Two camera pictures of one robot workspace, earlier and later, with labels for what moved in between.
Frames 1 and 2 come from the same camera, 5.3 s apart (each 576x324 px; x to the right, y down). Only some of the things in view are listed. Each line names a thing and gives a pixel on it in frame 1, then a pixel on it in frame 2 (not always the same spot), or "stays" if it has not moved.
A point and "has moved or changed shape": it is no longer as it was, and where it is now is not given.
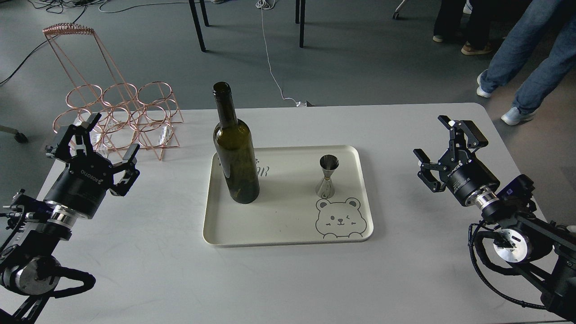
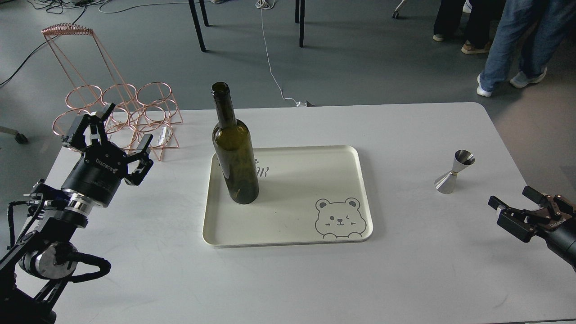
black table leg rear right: [297, 11] stays
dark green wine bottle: [233, 148] stays
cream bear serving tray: [307, 195] stays
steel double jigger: [328, 163] has moved or changed shape
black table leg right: [302, 28] stays
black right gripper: [459, 170] to [560, 231]
